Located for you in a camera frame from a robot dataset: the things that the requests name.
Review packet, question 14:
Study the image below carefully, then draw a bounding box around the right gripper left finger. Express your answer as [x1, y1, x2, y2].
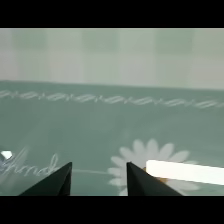
[19, 161, 73, 197]

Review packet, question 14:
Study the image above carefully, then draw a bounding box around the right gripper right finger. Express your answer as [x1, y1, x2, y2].
[126, 161, 183, 197]

